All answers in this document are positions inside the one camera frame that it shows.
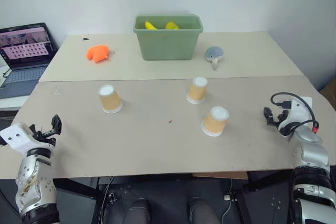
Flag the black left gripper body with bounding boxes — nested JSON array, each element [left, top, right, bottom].
[[31, 127, 57, 147]]

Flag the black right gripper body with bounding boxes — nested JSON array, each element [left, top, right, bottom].
[[275, 109, 289, 128]]

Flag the brown paper cup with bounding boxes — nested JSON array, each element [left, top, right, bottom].
[[97, 84, 123, 115], [186, 76, 209, 104], [201, 106, 230, 137]]

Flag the grey open laptop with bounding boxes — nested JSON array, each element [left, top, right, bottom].
[[0, 22, 60, 88]]

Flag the grey plush whale toy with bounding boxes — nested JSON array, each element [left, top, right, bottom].
[[204, 46, 224, 63]]

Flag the orange plush toy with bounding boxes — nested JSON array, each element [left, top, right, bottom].
[[85, 44, 110, 63]]

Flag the dark rounded shape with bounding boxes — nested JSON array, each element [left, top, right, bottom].
[[127, 198, 152, 224], [187, 197, 211, 224]]

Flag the green plastic bin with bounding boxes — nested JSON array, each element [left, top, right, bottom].
[[133, 14, 204, 61]]

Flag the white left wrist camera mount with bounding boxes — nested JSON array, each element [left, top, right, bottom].
[[0, 123, 35, 157]]

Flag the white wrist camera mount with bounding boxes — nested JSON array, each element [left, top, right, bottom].
[[277, 95, 314, 137], [0, 123, 35, 157]]

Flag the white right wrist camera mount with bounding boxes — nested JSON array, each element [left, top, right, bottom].
[[277, 95, 314, 137]]

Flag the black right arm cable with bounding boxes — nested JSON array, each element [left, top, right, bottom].
[[270, 92, 320, 133]]

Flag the thin cable under table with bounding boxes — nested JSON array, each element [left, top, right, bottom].
[[101, 175, 117, 224]]

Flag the white cable with plug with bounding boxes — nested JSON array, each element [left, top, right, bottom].
[[222, 178, 235, 224]]

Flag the black table frame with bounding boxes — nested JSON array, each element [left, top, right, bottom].
[[0, 171, 297, 224]]

